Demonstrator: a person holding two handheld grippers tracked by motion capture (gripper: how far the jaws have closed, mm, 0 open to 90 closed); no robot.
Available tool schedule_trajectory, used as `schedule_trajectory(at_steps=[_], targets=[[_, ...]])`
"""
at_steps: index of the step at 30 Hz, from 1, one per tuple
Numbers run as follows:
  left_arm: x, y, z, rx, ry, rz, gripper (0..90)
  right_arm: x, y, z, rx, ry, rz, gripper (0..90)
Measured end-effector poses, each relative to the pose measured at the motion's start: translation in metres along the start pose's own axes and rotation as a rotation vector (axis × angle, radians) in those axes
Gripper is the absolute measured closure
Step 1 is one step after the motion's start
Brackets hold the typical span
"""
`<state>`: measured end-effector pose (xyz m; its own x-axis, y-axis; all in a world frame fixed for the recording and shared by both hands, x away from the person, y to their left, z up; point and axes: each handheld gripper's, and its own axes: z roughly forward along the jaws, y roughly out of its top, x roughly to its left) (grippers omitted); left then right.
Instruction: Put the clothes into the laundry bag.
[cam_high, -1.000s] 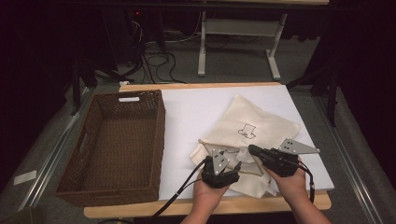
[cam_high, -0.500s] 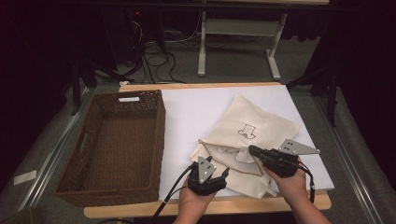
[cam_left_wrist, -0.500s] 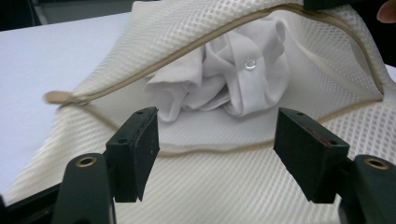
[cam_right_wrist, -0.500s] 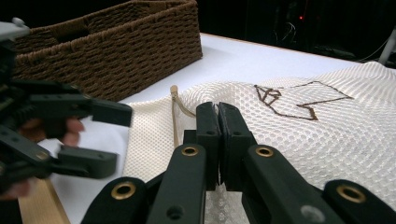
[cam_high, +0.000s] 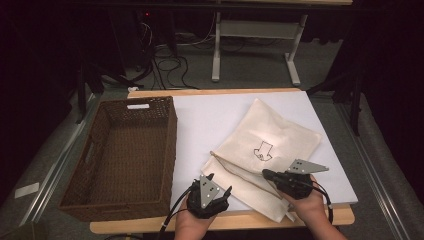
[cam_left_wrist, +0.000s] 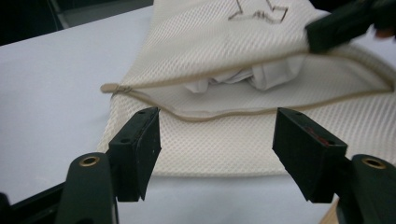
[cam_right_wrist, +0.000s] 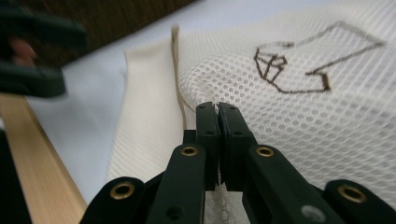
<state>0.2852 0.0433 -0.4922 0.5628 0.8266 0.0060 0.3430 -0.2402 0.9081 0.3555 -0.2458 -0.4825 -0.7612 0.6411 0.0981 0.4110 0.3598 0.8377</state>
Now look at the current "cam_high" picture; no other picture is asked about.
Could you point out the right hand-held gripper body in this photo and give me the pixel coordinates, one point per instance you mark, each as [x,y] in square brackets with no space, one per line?
[296,185]

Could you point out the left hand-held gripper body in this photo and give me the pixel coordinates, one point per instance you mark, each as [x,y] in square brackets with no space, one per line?
[206,193]

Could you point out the cream mesh laundry bag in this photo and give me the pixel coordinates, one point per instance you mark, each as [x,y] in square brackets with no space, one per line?
[266,126]

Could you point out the brown wicker basket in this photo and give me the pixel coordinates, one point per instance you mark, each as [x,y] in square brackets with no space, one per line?
[133,156]

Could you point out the person's right hand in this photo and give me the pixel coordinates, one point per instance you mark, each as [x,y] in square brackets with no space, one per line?
[310,210]

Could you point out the person's left hand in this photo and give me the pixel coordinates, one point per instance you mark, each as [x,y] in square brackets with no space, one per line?
[190,226]

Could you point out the black metal stand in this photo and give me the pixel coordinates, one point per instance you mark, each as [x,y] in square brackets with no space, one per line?
[356,100]
[81,93]

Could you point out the small white clip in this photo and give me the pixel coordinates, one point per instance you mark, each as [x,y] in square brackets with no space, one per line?
[133,89]

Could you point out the white tape strip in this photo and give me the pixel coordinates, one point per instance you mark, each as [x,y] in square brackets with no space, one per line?
[26,190]

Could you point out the metal floor rail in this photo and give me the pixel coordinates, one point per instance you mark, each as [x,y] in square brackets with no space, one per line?
[56,163]
[370,160]

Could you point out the white metal desk frame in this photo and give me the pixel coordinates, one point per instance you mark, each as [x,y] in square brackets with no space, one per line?
[256,29]

